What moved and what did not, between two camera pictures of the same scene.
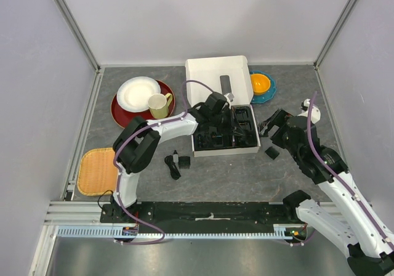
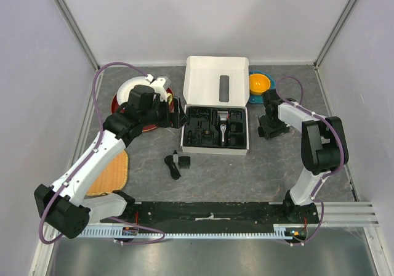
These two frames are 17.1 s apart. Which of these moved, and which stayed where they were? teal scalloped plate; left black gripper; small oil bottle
Moved: left black gripper
Stayed: teal scalloped plate; small oil bottle
